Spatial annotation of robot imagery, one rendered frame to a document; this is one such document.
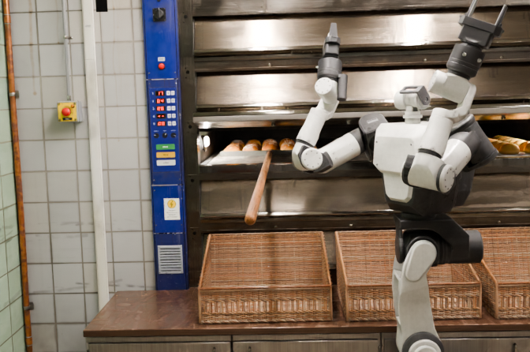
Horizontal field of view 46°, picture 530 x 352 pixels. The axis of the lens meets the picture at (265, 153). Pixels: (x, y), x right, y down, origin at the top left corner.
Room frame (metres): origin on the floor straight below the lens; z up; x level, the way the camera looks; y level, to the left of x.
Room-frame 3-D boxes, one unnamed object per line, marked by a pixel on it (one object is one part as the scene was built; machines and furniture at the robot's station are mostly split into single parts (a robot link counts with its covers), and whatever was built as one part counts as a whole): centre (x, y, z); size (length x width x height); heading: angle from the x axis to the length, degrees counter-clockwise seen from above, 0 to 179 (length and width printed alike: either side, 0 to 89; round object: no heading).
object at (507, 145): (3.42, -1.17, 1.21); 0.61 x 0.48 x 0.06; 178
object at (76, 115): (3.02, 0.92, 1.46); 0.10 x 0.07 x 0.10; 88
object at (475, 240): (2.13, -0.59, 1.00); 0.28 x 0.13 x 0.18; 89
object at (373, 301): (2.73, -0.59, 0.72); 0.56 x 0.49 x 0.28; 89
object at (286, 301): (2.75, 0.01, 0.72); 0.56 x 0.49 x 0.28; 89
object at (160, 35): (3.97, 0.44, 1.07); 1.93 x 0.16 x 2.15; 178
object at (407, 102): (2.13, -0.50, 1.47); 0.10 x 0.07 x 0.09; 31
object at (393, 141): (2.16, -0.55, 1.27); 0.34 x 0.30 x 0.36; 31
